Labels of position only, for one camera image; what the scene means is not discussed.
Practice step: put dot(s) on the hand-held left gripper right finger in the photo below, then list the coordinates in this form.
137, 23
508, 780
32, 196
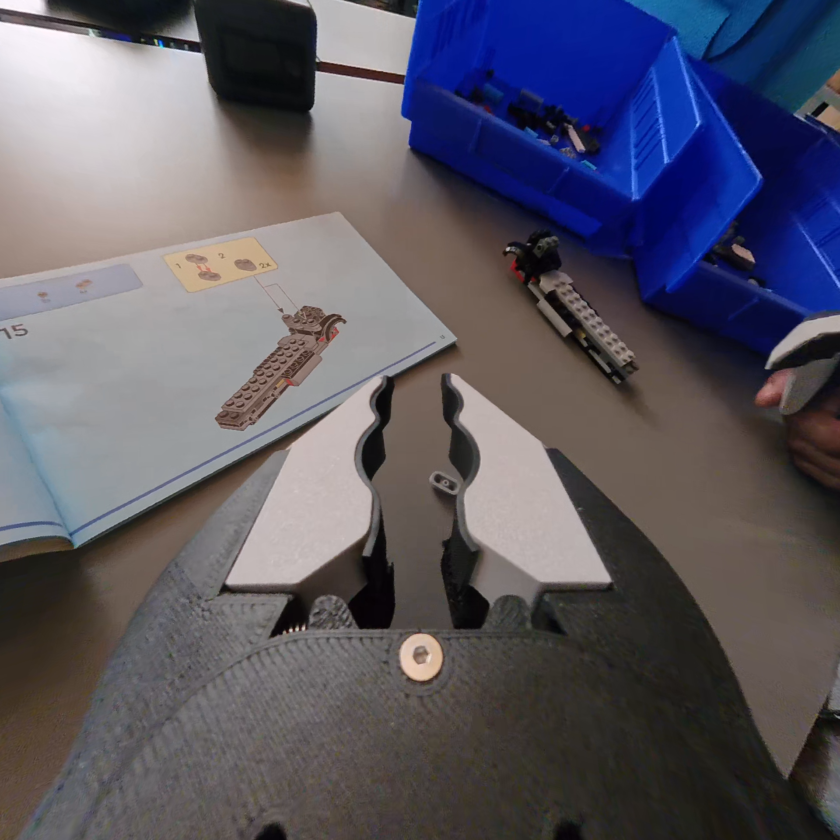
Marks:
525, 518

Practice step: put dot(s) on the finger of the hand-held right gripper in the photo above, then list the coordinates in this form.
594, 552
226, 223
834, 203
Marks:
804, 338

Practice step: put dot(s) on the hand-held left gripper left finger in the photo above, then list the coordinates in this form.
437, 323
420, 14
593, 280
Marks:
308, 518

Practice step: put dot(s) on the small grey oval brick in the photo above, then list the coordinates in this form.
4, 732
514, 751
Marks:
444, 484

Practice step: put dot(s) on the blue plastic storage bin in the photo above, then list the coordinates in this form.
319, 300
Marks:
558, 39
787, 216

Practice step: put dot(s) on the pile of colourful toy bricks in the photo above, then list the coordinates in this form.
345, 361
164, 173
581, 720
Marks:
525, 111

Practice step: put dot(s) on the person's right hand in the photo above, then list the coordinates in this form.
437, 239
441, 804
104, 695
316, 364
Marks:
817, 446

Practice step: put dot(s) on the light blue instruction booklet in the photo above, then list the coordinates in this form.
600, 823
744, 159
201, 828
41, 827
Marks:
164, 407

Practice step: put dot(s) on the grey black brick model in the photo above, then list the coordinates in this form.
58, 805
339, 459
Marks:
590, 321

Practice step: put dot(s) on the teal upholstered chair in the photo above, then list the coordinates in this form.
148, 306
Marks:
774, 39

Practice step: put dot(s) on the black cube device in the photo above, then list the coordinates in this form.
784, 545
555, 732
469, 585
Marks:
262, 52

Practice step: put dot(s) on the flat black box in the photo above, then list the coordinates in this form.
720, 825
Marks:
118, 5

